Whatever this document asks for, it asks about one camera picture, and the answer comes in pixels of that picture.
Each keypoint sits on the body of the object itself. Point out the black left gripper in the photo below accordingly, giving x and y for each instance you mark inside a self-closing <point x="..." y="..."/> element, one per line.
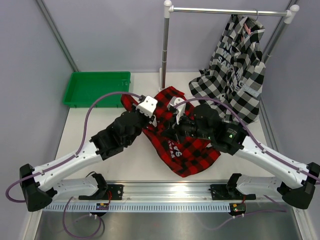
<point x="146" y="118"/>

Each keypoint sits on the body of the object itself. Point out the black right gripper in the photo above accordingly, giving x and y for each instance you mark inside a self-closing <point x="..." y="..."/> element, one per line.
<point x="174" y="131"/>

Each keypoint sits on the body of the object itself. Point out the red black plaid shirt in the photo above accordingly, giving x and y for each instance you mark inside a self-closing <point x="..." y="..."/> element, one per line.
<point x="190" y="157"/>

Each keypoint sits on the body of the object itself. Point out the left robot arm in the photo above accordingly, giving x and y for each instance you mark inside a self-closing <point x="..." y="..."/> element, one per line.
<point x="46" y="183"/>

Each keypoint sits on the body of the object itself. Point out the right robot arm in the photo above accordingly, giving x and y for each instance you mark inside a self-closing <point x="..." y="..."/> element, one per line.
<point x="292" y="181"/>

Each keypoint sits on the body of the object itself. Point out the black white plaid shirt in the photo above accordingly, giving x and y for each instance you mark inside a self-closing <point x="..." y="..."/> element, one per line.
<point x="233" y="82"/>

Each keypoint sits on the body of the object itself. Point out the pink clothes hanger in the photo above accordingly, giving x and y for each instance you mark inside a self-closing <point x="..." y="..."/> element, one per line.
<point x="247" y="29"/>

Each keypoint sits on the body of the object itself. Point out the green plastic tray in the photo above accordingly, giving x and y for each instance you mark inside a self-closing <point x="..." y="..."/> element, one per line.
<point x="86" y="87"/>

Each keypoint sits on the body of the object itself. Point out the metal clothes rack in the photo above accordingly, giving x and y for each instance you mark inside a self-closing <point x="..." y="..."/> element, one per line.
<point x="287" y="16"/>

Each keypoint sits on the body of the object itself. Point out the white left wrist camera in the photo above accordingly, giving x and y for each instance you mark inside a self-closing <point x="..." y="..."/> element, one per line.
<point x="147" y="105"/>

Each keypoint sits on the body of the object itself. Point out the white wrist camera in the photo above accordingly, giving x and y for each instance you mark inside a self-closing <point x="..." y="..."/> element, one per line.
<point x="147" y="105"/>
<point x="177" y="106"/>

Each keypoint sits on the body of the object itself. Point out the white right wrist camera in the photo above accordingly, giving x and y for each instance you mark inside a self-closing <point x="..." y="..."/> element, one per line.
<point x="177" y="106"/>

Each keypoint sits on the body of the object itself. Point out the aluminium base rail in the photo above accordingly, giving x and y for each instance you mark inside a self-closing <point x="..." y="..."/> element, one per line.
<point x="195" y="191"/>

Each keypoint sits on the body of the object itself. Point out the white slotted cable duct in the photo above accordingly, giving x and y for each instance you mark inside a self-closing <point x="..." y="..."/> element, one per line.
<point x="139" y="207"/>

